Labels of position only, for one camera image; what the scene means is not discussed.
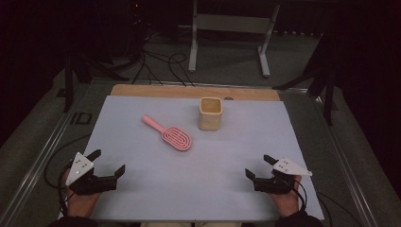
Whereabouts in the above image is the black tripod stand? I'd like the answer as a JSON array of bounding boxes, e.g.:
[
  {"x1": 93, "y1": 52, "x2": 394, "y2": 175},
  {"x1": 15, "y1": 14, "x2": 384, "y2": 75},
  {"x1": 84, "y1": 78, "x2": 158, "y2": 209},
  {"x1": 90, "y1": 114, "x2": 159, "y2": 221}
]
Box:
[
  {"x1": 56, "y1": 53, "x2": 131, "y2": 114},
  {"x1": 272, "y1": 6, "x2": 337, "y2": 127}
]

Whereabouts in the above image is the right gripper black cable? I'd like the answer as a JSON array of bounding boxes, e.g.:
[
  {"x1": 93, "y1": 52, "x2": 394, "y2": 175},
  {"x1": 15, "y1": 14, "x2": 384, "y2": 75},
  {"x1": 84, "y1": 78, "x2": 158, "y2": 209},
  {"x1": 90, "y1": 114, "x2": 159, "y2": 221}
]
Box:
[{"x1": 277, "y1": 176, "x2": 308, "y2": 212}]

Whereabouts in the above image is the pale grey table sheet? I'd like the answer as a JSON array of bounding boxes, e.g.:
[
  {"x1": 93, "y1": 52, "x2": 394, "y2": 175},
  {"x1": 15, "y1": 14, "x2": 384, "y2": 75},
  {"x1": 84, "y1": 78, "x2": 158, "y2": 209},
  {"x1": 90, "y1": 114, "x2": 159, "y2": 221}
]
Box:
[{"x1": 58, "y1": 95, "x2": 325, "y2": 221}]

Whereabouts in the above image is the bundle of black floor cables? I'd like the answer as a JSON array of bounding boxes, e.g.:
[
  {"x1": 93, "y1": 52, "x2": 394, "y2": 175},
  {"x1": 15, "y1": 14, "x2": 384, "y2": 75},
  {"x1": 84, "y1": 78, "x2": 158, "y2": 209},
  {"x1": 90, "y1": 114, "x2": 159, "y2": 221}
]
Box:
[{"x1": 131, "y1": 31, "x2": 197, "y2": 88}]

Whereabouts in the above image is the white metal stand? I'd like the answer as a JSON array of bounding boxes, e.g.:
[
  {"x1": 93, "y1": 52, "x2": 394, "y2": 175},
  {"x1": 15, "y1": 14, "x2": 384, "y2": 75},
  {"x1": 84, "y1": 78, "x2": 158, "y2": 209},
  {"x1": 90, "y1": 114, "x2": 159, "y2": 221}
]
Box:
[{"x1": 187, "y1": 0, "x2": 281, "y2": 79}]

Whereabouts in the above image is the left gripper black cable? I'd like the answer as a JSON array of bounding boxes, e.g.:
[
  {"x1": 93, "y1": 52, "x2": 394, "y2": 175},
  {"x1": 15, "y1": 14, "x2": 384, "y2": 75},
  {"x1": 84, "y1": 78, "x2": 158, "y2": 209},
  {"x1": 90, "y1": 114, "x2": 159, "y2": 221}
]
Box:
[{"x1": 57, "y1": 160, "x2": 77, "y2": 218}]

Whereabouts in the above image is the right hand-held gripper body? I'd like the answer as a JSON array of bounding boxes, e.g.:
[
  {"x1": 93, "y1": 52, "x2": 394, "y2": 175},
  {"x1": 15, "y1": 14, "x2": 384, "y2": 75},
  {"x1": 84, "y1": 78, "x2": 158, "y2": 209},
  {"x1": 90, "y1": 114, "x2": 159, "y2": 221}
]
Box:
[{"x1": 253, "y1": 157, "x2": 313, "y2": 194}]

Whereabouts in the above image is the person's left hand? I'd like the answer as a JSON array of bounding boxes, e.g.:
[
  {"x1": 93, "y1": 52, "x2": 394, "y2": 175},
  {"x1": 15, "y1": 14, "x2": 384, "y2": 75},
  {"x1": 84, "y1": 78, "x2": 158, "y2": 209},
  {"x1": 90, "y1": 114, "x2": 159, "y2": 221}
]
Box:
[{"x1": 61, "y1": 168, "x2": 102, "y2": 218}]

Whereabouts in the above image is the person's right hand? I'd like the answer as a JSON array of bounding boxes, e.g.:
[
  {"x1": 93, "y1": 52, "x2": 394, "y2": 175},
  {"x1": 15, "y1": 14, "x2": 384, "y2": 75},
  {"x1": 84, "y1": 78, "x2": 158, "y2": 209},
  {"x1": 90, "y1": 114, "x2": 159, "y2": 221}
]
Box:
[{"x1": 269, "y1": 175, "x2": 302, "y2": 218}]

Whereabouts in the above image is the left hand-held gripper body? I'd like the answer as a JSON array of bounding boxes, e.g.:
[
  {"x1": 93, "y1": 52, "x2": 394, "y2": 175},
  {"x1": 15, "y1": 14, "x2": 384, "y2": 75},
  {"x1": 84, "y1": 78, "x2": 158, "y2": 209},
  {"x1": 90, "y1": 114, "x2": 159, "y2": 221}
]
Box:
[{"x1": 64, "y1": 151, "x2": 118, "y2": 196}]

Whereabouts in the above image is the pink hairbrush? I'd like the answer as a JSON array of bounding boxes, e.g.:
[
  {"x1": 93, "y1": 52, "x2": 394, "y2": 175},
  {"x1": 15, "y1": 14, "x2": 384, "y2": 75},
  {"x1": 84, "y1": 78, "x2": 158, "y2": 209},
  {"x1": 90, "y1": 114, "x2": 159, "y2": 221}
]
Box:
[{"x1": 141, "y1": 114, "x2": 193, "y2": 152}]

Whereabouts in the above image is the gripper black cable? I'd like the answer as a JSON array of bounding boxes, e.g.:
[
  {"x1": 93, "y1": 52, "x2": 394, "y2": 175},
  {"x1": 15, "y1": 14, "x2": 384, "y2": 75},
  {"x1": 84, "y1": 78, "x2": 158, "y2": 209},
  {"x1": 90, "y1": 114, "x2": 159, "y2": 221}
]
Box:
[
  {"x1": 277, "y1": 176, "x2": 308, "y2": 212},
  {"x1": 57, "y1": 160, "x2": 77, "y2": 218}
]

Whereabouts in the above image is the black floor bracket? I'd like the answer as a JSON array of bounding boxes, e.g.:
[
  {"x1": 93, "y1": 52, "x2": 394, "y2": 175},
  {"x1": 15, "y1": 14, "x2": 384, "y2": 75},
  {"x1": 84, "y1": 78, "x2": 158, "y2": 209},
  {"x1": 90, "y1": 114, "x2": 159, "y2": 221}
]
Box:
[{"x1": 70, "y1": 112, "x2": 93, "y2": 125}]

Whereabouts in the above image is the black floor cable loop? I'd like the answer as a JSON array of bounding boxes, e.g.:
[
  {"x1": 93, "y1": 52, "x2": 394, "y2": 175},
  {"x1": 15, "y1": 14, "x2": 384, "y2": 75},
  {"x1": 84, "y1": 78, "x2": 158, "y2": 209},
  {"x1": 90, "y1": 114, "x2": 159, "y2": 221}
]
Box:
[{"x1": 44, "y1": 133, "x2": 93, "y2": 190}]

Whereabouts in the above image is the aluminium floor rail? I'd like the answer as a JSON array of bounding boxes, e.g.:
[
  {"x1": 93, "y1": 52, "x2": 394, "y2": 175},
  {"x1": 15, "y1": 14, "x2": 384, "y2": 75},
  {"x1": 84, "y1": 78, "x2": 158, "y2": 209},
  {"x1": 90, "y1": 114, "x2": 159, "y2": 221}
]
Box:
[
  {"x1": 310, "y1": 91, "x2": 379, "y2": 227},
  {"x1": 0, "y1": 83, "x2": 93, "y2": 227}
]

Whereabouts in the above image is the beige square cup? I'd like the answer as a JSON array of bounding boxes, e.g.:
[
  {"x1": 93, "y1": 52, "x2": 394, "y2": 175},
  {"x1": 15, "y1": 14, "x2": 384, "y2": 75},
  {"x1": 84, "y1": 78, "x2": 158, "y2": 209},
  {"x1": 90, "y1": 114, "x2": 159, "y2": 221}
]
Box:
[{"x1": 198, "y1": 96, "x2": 223, "y2": 131}]

